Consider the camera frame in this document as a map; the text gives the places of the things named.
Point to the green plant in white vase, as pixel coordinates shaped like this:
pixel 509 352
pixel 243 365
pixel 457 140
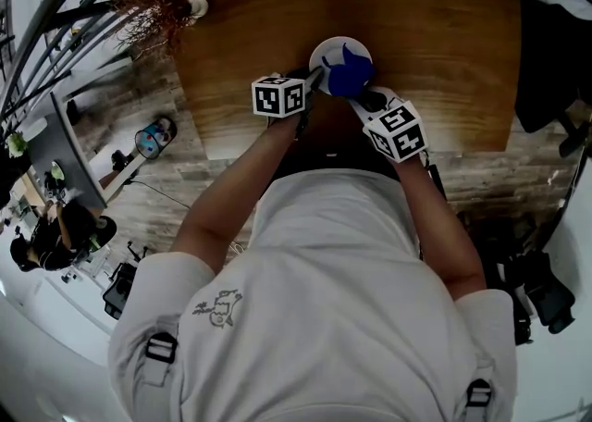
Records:
pixel 16 142

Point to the black metal railing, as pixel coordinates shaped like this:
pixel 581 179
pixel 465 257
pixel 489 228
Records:
pixel 78 13

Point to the grey desk with white frame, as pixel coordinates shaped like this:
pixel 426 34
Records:
pixel 69 152

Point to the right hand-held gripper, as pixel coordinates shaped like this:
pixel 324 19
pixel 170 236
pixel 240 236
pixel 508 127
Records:
pixel 398 133

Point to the blue cloth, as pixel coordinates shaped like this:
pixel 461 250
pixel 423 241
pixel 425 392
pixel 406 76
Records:
pixel 347 75

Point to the white round plate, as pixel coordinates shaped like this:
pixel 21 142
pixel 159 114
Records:
pixel 333 47

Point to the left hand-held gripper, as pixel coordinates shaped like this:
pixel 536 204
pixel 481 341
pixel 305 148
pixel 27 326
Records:
pixel 277 96

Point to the person's black trousers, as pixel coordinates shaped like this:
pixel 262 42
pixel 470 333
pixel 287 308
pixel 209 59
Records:
pixel 333 158

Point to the person's right forearm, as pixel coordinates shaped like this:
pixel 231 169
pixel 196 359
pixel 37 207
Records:
pixel 435 221

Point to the person's left forearm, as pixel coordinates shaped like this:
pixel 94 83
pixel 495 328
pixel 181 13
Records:
pixel 222 207

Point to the small green bowl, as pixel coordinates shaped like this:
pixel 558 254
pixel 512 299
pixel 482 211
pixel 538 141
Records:
pixel 57 170

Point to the dried plant in white vase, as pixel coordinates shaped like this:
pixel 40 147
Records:
pixel 157 3

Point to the person's white shirt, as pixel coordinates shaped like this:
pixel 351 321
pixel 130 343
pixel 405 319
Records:
pixel 324 295

